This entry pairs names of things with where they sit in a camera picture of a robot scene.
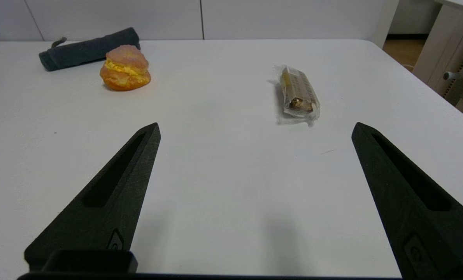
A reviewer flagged white side desk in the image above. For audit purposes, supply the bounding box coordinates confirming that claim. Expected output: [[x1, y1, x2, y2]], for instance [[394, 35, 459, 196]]
[[412, 0, 463, 127]]

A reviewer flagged dark grey rolled towel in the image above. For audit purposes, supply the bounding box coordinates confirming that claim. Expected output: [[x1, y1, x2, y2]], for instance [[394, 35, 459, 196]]
[[39, 27, 141, 72]]

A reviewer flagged wrapped snack bar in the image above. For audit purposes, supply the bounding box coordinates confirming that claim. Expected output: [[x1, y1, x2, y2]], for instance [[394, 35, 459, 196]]
[[272, 64, 321, 128]]

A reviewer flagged white desk crank handle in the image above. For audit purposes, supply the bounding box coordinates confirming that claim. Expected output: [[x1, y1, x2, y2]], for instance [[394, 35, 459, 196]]
[[443, 58, 463, 81]]

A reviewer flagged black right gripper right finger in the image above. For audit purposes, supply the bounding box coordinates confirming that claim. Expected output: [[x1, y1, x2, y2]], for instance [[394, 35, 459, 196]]
[[351, 122, 463, 280]]

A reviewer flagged cream puff pastry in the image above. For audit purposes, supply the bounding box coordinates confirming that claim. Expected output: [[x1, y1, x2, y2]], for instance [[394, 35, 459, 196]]
[[100, 44, 151, 91]]

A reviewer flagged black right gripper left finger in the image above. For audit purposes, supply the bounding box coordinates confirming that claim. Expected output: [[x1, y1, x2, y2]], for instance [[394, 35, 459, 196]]
[[24, 122, 161, 271]]

